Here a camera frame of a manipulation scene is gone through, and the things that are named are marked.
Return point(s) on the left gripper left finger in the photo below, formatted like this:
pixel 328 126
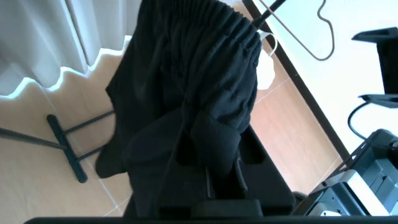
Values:
pixel 183 196

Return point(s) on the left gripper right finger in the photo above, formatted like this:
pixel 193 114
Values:
pixel 270 186

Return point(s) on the black shorts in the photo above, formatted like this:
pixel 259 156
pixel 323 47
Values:
pixel 186 77

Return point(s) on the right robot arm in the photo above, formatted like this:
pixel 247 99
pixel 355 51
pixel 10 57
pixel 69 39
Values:
pixel 388 62

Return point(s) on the black clothes rack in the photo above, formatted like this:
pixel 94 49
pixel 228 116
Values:
pixel 68 149

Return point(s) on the pink clothes hanger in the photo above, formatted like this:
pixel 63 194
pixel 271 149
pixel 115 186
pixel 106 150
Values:
pixel 331 40

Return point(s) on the beige curtain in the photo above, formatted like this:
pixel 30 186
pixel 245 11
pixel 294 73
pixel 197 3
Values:
pixel 37 37

